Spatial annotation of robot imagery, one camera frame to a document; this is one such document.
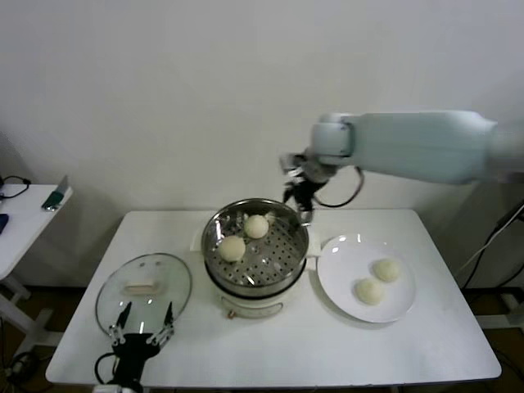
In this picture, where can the cream electric pot base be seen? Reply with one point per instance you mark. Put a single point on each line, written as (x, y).
(249, 305)

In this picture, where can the white round plate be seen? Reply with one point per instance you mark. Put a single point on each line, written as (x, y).
(340, 270)

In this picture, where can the black plug adapter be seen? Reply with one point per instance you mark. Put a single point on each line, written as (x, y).
(509, 215)

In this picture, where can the green and grey small tool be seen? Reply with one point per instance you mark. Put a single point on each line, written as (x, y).
(55, 198)

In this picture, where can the perforated steel steamer basket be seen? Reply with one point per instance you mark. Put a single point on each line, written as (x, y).
(270, 262)

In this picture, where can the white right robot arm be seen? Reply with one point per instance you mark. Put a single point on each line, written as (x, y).
(409, 143)

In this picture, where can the dark blue object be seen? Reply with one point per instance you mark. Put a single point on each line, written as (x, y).
(3, 224)

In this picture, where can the white steamed baozi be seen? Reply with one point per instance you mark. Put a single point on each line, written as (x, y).
(232, 248)
(387, 270)
(369, 291)
(256, 226)

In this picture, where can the white side table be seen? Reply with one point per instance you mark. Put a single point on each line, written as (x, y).
(24, 229)

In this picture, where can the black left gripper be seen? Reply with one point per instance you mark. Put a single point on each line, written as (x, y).
(135, 354)

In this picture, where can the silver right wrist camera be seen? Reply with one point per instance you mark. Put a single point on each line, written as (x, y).
(291, 161)

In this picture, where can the white base frame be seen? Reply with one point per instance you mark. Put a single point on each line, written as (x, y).
(499, 307)

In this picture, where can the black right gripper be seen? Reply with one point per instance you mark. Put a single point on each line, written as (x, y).
(305, 190)

